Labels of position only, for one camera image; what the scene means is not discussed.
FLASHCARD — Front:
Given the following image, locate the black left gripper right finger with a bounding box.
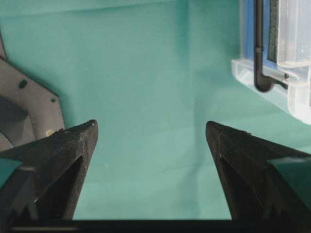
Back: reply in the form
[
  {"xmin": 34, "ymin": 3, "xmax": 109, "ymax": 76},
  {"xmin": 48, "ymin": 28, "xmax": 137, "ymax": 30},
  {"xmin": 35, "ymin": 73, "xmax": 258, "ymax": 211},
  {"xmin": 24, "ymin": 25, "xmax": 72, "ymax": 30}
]
[{"xmin": 206, "ymin": 121, "xmax": 311, "ymax": 221}]

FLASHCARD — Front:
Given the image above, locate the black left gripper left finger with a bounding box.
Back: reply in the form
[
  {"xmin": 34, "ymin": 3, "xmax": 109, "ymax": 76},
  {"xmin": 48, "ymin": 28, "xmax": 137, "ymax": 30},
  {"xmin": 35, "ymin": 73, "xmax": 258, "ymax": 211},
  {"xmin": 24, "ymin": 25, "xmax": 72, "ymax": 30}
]
[{"xmin": 0, "ymin": 120, "xmax": 98, "ymax": 221}]

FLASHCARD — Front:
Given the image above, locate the clear plastic storage case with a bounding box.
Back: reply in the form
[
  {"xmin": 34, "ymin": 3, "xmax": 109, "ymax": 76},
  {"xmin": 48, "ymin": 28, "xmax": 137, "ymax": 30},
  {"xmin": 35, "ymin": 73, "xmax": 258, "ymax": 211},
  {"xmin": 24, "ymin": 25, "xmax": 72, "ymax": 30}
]
[{"xmin": 231, "ymin": 0, "xmax": 311, "ymax": 125}]

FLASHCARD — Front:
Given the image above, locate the green table cloth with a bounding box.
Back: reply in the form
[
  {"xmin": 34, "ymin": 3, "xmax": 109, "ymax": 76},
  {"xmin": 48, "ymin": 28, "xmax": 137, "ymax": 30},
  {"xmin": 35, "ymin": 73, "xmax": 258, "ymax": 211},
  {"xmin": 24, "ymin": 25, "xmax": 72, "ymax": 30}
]
[{"xmin": 0, "ymin": 0, "xmax": 311, "ymax": 219}]

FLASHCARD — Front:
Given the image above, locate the blue cloth liner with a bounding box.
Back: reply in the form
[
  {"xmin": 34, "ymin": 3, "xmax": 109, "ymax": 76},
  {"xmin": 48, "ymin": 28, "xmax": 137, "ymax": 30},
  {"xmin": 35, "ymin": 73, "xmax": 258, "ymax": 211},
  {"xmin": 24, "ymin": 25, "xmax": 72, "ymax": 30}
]
[{"xmin": 240, "ymin": 0, "xmax": 279, "ymax": 69}]

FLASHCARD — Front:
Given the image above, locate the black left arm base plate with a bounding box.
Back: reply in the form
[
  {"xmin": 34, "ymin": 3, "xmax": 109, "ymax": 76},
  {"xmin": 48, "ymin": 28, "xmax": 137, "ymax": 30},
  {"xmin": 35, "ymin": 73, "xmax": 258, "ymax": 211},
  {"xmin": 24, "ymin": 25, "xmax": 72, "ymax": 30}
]
[{"xmin": 0, "ymin": 45, "xmax": 65, "ymax": 151}]

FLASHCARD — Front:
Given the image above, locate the black cable on case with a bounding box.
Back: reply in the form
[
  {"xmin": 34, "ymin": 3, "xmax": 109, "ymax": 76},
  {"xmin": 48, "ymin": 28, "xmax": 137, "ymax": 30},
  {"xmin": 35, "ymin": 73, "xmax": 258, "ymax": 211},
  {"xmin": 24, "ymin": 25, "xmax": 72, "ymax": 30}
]
[{"xmin": 253, "ymin": 0, "xmax": 289, "ymax": 92}]

